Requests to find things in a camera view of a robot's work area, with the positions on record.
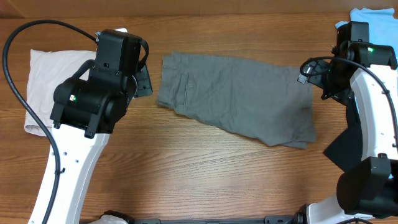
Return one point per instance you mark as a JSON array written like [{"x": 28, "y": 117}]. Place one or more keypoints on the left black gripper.
[{"x": 143, "y": 86}]

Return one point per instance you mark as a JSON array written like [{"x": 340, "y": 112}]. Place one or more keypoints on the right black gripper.
[{"x": 318, "y": 66}]

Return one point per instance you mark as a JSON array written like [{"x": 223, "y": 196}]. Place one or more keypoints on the grey shorts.
[{"x": 247, "y": 97}]

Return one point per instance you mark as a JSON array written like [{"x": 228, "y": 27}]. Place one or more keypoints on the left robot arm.
[{"x": 86, "y": 108}]

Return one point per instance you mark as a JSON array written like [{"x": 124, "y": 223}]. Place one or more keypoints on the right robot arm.
[{"x": 363, "y": 77}]

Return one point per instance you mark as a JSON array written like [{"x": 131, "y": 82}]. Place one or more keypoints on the light blue printed t-shirt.
[{"x": 383, "y": 26}]

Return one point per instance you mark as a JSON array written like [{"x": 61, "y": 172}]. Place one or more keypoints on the black garment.
[{"x": 346, "y": 150}]

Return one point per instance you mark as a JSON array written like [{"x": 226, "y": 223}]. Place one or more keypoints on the folded beige shorts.
[{"x": 47, "y": 71}]

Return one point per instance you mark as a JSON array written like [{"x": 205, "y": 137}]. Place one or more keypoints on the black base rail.
[{"x": 273, "y": 219}]

